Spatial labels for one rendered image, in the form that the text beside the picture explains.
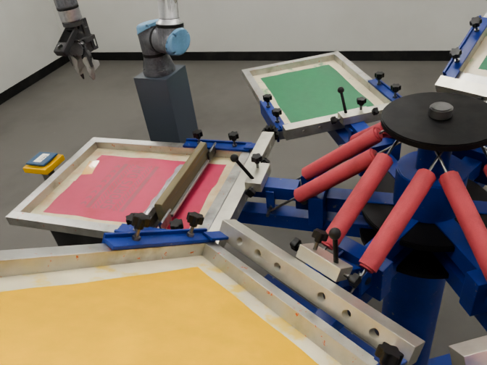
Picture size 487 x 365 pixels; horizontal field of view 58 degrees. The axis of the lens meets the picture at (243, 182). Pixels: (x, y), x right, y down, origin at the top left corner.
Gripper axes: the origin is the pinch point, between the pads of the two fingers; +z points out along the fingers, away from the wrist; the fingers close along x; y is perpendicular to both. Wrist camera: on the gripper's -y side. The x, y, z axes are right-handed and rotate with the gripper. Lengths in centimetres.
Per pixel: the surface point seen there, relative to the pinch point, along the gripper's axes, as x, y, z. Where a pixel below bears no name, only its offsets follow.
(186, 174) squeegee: -42, -9, 32
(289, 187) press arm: -81, -7, 32
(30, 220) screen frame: 6, -42, 37
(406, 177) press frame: -117, -7, 21
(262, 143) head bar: -61, 18, 32
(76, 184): 9.0, -15.7, 40.8
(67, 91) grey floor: 286, 240, 137
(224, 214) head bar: -65, -26, 32
